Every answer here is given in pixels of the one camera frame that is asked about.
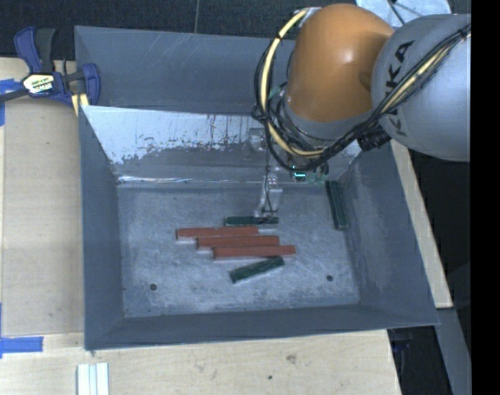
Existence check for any red-brown flat block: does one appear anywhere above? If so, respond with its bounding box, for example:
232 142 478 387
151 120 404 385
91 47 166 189
195 235 281 252
174 225 260 243
211 244 297 262

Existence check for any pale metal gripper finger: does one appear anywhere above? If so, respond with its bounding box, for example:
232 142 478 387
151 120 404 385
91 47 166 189
269 187 285 216
252 187 271 219

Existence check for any grey metal bin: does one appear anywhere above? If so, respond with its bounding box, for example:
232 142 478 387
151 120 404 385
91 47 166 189
72 25 441 351

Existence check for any black cylinder on white bracket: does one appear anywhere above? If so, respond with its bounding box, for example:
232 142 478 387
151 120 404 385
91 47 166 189
355 127 393 154

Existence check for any dark green flat block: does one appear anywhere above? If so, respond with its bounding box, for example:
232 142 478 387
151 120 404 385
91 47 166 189
228 255 286 285
324 179 351 231
223 215 280 227

